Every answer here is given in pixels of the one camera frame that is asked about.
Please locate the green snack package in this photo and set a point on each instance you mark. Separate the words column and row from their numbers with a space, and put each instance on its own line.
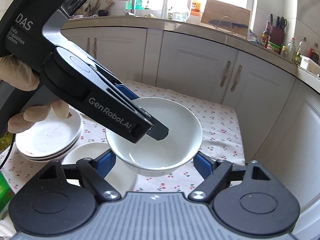
column 6, row 194

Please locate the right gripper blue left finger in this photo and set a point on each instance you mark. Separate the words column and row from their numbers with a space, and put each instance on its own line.
column 104, row 163

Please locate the red knife block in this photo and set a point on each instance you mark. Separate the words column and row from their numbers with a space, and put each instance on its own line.
column 277, row 29

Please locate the far deep fruit plate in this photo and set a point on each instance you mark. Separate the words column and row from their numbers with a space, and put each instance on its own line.
column 58, row 155

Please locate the cherry print tablecloth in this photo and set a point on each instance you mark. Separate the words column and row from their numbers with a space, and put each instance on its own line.
column 221, row 140

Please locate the left gloved hand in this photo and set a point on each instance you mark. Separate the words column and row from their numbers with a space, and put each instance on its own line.
column 25, row 82

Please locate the white plastic tray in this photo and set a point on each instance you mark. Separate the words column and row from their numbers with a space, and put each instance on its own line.
column 309, row 65

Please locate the dark sauce bottle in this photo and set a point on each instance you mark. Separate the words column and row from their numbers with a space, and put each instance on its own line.
column 265, row 35

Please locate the floral bowl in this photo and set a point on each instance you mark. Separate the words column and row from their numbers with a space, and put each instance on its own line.
column 171, row 143
column 121, row 177

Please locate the wooden cutting board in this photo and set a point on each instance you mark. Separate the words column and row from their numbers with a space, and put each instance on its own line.
column 226, row 16

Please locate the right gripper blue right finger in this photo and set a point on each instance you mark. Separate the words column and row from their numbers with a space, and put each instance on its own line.
column 204, row 165

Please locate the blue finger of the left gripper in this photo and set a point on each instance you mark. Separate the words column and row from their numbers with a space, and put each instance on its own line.
column 122, row 91
column 158, row 131

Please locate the chrome kitchen faucet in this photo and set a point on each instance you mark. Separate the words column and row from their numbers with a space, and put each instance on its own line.
column 127, row 0

